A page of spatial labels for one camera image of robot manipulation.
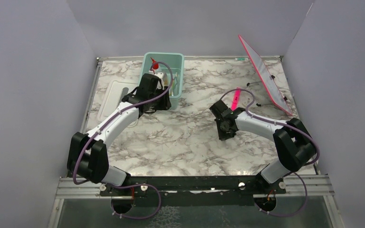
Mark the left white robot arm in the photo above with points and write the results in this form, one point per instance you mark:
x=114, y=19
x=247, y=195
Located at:
x=88, y=156

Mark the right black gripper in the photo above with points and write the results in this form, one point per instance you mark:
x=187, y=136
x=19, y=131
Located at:
x=223, y=135

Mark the pink framed whiteboard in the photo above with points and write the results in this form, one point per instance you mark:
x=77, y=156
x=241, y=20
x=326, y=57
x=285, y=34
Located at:
x=275, y=95

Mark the white red-capped wash bottle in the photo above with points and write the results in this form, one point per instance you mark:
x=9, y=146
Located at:
x=155, y=67

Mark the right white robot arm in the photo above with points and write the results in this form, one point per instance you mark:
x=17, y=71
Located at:
x=293, y=143

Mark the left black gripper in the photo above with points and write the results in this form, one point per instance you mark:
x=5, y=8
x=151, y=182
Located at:
x=164, y=105

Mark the white bin lid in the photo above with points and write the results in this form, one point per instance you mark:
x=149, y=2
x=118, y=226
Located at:
x=113, y=95

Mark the green capped marker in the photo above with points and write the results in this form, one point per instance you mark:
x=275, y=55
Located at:
x=241, y=59

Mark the pink highlighter marker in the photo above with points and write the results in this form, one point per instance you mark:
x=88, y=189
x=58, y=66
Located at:
x=236, y=98

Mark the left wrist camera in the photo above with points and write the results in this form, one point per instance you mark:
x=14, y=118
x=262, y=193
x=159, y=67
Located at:
x=160, y=76

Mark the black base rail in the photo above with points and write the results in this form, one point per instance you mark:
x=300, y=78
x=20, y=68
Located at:
x=179, y=191

